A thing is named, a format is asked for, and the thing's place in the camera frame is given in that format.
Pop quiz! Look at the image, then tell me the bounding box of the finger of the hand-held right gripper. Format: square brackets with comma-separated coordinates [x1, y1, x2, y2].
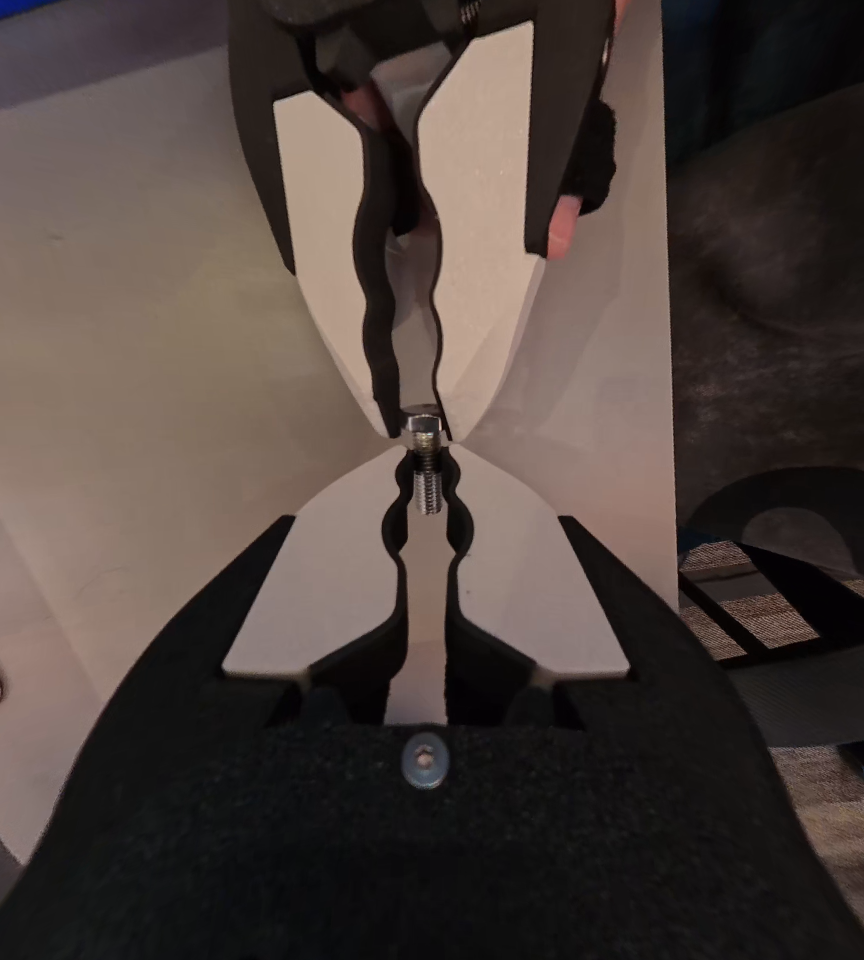
[273, 93, 407, 442]
[415, 18, 537, 442]

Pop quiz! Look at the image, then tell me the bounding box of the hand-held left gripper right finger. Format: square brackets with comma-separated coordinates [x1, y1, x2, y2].
[442, 442, 633, 725]

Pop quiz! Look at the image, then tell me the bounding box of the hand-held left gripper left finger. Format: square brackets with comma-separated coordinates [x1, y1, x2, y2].
[220, 446, 411, 725]

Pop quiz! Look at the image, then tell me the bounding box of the medium steel bolt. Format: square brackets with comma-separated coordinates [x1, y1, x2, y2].
[400, 405, 447, 517]

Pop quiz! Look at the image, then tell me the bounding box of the person's right hand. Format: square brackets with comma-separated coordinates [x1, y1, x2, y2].
[548, 193, 582, 261]

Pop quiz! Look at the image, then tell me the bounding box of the black chair armrest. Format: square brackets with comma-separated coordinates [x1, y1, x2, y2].
[685, 466, 864, 590]

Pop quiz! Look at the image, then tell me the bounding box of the person's dark shirt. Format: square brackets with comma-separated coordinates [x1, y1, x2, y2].
[664, 67, 864, 526]

